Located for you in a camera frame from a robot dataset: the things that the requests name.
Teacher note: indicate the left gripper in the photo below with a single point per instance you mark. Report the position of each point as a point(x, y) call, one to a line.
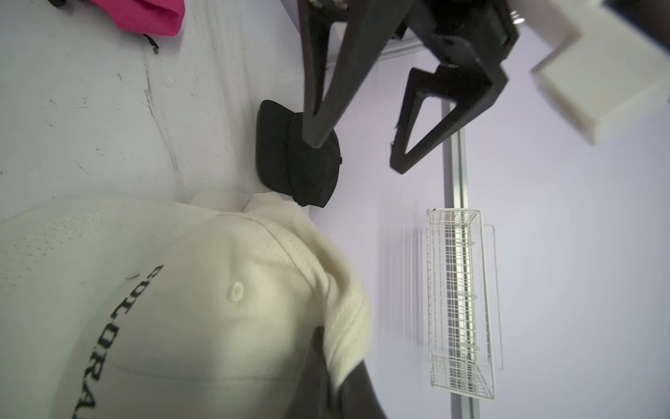
point(471, 40)

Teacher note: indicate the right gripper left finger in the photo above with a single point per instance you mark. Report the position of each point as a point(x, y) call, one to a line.
point(311, 398)

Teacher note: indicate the left magenta cap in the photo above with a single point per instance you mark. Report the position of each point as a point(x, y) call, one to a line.
point(152, 17)

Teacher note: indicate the aluminium cage frame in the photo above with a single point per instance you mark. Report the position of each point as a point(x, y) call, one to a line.
point(439, 180)

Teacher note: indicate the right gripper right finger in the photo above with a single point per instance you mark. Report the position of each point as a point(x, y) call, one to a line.
point(357, 398)

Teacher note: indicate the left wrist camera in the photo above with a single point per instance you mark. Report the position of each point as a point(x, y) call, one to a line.
point(603, 75)

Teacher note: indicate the plain black cap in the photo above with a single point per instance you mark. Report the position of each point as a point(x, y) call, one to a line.
point(287, 164)

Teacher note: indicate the white wire wall basket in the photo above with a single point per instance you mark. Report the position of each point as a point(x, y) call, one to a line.
point(464, 353)

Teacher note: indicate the cream Colorado cap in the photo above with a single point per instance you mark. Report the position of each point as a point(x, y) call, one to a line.
point(116, 307)

